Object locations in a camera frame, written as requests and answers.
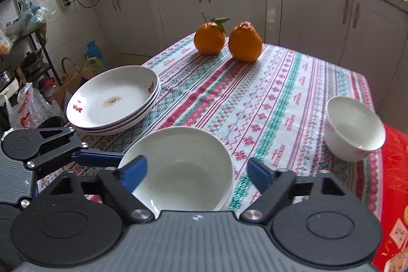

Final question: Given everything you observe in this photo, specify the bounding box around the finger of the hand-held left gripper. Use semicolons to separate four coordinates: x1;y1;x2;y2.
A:
27;126;125;178

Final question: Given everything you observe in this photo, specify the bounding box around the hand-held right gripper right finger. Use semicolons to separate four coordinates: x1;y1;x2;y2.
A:
239;157;359;223

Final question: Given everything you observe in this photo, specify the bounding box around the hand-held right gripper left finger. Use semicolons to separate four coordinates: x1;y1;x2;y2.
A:
49;155;155;223

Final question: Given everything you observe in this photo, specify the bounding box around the white fruit-print plate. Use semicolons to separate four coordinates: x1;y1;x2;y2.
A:
66;66;160;130
69;84;161;133
72;94;160;136

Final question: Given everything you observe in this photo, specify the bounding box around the patterned red green tablecloth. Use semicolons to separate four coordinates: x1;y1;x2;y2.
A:
36;33;385;218

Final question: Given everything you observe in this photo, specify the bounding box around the white red plastic bag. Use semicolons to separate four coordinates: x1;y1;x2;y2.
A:
5;82;64;129

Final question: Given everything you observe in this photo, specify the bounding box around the wicker basket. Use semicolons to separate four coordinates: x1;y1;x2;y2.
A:
60;57;83;83

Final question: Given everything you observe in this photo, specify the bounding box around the blue thermos jug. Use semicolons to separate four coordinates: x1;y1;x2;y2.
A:
84;40;104;69

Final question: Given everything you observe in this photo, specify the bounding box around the black pot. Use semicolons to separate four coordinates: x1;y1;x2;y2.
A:
21;49;45;75

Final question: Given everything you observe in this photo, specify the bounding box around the orange without leaf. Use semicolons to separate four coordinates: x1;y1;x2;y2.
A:
228;21;263;63

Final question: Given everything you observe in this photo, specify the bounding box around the red printed cloth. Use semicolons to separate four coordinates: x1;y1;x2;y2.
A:
371;124;408;272

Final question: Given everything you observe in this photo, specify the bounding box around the black metal shelf rack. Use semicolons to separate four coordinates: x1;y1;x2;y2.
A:
0;0;64;107

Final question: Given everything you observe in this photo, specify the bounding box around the orange with green leaf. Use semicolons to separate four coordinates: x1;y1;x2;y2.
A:
194;11;231;55

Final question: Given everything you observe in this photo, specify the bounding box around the clear plastic bag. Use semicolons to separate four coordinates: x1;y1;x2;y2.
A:
14;0;53;33

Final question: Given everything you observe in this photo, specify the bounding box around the white kitchen base cabinet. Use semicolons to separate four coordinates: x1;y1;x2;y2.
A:
91;0;408;126

